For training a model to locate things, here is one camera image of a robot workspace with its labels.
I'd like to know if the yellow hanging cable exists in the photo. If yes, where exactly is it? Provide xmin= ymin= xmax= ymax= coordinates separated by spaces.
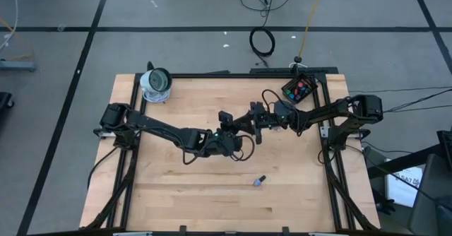
xmin=298 ymin=0 xmax=328 ymax=59

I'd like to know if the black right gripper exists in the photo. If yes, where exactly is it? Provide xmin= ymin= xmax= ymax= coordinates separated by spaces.
xmin=231 ymin=101 xmax=276 ymax=146

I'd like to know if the black plastic lattice basket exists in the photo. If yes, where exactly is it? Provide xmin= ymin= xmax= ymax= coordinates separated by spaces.
xmin=280 ymin=72 xmax=319 ymax=105

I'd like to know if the grey office chair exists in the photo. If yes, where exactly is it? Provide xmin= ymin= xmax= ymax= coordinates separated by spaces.
xmin=408 ymin=153 xmax=452 ymax=236

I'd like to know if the thin black cable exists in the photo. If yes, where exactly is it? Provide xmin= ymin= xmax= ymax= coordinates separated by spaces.
xmin=349 ymin=85 xmax=452 ymax=93

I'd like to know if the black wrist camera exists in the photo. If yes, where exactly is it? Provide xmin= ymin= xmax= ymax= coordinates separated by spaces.
xmin=183 ymin=128 xmax=210 ymax=152
xmin=273 ymin=100 xmax=295 ymax=121

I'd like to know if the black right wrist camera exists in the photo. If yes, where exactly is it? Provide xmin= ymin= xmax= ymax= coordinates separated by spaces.
xmin=273 ymin=100 xmax=295 ymax=121

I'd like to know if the orange cable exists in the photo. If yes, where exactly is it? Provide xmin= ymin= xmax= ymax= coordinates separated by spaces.
xmin=0 ymin=16 xmax=35 ymax=61

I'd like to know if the black monitor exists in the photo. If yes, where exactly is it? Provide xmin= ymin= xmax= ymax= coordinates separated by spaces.
xmin=436 ymin=129 xmax=452 ymax=170

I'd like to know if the white printed sheet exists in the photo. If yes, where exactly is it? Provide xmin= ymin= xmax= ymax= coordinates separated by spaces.
xmin=384 ymin=165 xmax=424 ymax=208

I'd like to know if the long black cable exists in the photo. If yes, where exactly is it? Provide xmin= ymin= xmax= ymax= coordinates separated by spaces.
xmin=239 ymin=0 xmax=300 ymax=28

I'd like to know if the black caster base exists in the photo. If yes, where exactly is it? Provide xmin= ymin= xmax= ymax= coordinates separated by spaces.
xmin=0 ymin=91 xmax=15 ymax=116

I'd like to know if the grey metal foot bar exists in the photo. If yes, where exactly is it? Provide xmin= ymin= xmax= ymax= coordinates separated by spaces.
xmin=0 ymin=59 xmax=37 ymax=72

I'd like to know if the black coiled cable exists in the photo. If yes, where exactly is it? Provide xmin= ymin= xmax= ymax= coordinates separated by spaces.
xmin=249 ymin=26 xmax=276 ymax=67

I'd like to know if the white coiled cable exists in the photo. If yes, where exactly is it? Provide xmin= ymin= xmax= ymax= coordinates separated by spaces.
xmin=141 ymin=87 xmax=172 ymax=105

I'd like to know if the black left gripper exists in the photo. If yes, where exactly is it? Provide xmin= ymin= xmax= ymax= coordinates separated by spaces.
xmin=211 ymin=111 xmax=252 ymax=158

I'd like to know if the black stand beam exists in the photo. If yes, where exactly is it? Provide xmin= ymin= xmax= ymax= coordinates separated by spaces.
xmin=367 ymin=142 xmax=452 ymax=179

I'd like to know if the long white cable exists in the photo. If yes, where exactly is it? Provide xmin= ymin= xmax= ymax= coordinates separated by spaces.
xmin=0 ymin=0 xmax=19 ymax=50

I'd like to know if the black aluminium table frame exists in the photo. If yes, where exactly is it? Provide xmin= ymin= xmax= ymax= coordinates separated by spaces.
xmin=79 ymin=66 xmax=381 ymax=236

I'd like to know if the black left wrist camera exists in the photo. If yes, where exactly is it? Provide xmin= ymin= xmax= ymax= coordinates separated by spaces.
xmin=183 ymin=128 xmax=210 ymax=152

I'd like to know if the black mounting plate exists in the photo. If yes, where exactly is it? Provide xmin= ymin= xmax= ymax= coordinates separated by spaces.
xmin=249 ymin=66 xmax=339 ymax=75

